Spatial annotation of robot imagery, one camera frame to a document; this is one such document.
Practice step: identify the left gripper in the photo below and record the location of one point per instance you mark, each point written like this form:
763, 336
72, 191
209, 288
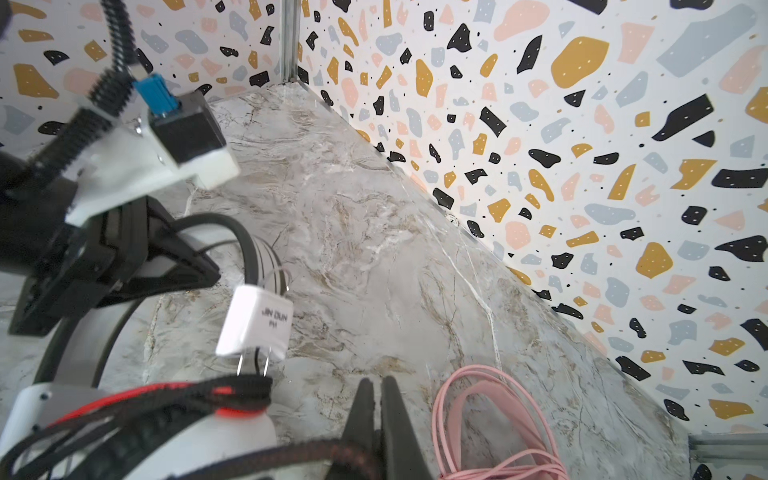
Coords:
70, 270

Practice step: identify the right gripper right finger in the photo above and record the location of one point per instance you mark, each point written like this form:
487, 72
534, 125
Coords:
401, 452

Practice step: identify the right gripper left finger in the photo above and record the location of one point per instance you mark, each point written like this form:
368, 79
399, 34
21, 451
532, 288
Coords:
359, 431

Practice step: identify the pink headphones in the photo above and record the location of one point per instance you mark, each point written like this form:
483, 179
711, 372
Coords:
485, 425

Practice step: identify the white black headphones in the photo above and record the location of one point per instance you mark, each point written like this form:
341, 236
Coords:
182, 352

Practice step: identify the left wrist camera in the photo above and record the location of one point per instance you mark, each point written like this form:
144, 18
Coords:
175, 138

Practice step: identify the left aluminium corner post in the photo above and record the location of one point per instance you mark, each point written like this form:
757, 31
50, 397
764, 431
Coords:
289, 30

